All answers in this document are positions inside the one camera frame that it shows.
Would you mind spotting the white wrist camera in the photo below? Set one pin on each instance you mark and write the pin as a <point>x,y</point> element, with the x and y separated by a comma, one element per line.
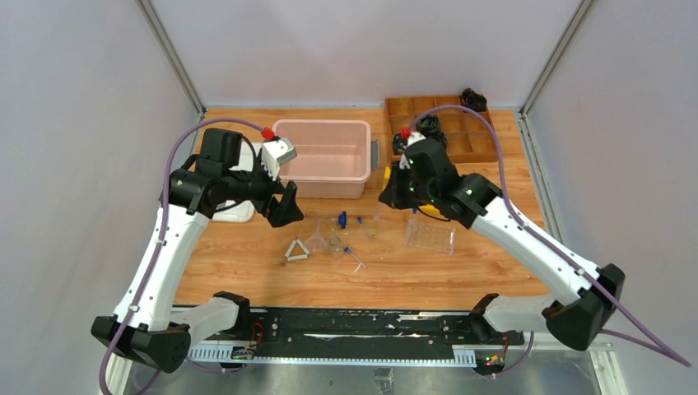
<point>275,154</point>
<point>412,139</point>

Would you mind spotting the clear plastic well plate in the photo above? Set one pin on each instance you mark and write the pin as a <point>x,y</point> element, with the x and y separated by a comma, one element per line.
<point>423,234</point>

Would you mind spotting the wooden compartment tray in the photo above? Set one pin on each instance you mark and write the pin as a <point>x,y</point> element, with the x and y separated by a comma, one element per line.
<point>468,140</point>

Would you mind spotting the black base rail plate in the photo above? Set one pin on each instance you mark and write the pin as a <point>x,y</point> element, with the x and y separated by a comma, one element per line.
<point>378,337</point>

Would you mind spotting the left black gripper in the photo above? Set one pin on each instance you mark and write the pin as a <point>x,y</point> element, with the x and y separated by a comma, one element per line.
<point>275,201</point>

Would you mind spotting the small glass beaker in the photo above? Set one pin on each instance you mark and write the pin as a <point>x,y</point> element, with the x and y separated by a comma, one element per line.
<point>336,247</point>

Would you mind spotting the black cable coil corner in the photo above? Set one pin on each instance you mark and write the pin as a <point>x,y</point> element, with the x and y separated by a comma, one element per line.
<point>473,100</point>

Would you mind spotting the clear plastic funnel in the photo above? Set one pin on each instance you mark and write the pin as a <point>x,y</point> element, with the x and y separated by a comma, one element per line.
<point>316,243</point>

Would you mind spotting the yellow test tube rack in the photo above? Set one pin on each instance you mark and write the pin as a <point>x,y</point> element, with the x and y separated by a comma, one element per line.
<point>386,180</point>

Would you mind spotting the white clay triangle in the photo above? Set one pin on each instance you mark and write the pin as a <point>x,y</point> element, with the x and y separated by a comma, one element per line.
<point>296,251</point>

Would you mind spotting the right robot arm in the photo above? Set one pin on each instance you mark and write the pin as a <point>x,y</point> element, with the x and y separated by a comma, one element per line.
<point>579,301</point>

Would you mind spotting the pink plastic bin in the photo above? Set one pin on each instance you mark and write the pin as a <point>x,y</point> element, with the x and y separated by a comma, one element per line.
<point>334,157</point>

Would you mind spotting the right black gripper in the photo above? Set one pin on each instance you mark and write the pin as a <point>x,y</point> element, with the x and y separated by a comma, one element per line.
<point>392,196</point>

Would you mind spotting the white bin lid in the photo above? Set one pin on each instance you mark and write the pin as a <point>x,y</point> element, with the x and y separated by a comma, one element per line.
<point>245,211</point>

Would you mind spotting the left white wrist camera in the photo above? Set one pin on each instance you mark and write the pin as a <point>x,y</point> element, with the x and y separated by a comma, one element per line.
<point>275,154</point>

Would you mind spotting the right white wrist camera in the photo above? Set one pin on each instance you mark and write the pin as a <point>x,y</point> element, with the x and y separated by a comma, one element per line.
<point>412,139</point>

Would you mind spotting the blue capped tube front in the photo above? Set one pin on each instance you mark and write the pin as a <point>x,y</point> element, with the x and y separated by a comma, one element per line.
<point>359,264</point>

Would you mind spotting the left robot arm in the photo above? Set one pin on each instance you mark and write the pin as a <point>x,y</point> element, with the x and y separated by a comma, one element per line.
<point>143,328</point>

